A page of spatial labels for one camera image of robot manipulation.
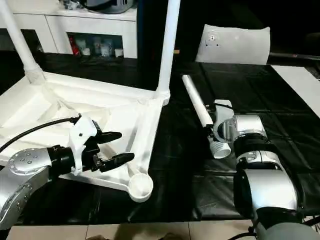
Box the white plastic table leg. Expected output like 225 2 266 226
181 74 233 160
155 0 182 106
0 0 47 85

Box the white plastic table top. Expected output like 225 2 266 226
0 69 172 204

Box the black work mat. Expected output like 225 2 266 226
0 50 320 226

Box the white flat panel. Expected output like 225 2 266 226
195 23 272 66

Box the white flat sheet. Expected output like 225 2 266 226
271 64 320 119

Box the white cabinet with glass doors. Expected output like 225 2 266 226
0 0 139 59

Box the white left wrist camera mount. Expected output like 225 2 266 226
67 115 99 176

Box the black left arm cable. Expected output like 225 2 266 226
0 114 82 154

